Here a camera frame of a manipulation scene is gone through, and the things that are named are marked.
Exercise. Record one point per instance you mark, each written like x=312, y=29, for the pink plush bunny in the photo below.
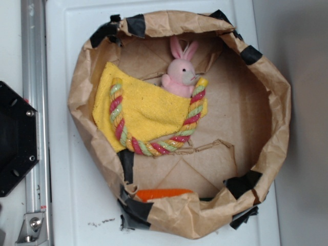
x=181, y=77

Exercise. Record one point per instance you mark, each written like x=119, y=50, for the yellow towel cloth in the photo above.
x=151, y=113

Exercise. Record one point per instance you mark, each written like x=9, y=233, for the orange plastic carrot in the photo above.
x=149, y=194

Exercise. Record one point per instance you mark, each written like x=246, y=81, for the white tray board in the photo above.
x=84, y=210

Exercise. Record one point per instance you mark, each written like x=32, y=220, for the brown paper bag bin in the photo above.
x=238, y=147

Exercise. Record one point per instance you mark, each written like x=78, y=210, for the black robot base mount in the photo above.
x=19, y=151

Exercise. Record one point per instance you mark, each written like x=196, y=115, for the metal corner bracket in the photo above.
x=34, y=230

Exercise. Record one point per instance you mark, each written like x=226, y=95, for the aluminium extrusion rail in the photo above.
x=34, y=65

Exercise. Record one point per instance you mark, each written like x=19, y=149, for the multicolored twisted rope toy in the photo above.
x=168, y=146

